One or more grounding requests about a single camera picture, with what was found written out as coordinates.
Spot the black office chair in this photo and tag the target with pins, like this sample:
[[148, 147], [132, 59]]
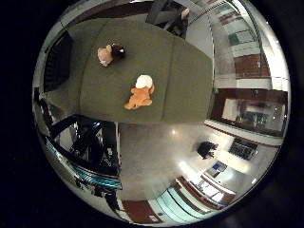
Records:
[[206, 149]]

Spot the black plastic crate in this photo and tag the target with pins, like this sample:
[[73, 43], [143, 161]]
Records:
[[58, 63]]

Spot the tan plush dog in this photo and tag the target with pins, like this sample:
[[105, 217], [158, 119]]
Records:
[[105, 55]]

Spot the black laptop keyboard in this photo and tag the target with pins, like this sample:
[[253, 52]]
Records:
[[243, 148]]

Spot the orange plush toy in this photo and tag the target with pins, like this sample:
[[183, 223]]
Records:
[[141, 95]]

